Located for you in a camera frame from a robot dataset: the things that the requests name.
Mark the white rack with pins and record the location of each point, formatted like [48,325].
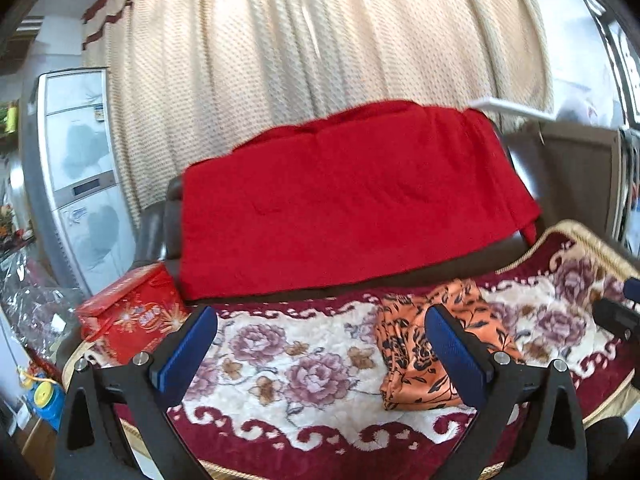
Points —
[515,107]

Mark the red cloth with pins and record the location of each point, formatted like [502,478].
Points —
[350,195]

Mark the red gift box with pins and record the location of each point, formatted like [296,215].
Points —
[130,320]

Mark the brown wooden panel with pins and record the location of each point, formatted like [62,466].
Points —
[570,180]

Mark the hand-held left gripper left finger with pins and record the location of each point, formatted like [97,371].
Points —
[185,355]

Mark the white standing air conditioner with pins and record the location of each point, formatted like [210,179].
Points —
[75,175]

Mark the blue yellow toy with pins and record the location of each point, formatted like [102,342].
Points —
[42,397]

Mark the floral maroon white blanket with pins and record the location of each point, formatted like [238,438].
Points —
[300,360]

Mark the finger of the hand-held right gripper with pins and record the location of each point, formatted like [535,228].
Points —
[616,316]
[633,289]

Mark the beige curtain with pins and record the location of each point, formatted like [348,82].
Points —
[310,50]

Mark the dark leather sofa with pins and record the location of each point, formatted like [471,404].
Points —
[155,230]

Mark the clear plastic wrap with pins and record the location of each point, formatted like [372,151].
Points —
[40,300]

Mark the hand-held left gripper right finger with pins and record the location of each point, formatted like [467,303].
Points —
[457,355]

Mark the orange patterned garment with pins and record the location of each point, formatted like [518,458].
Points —
[405,355]

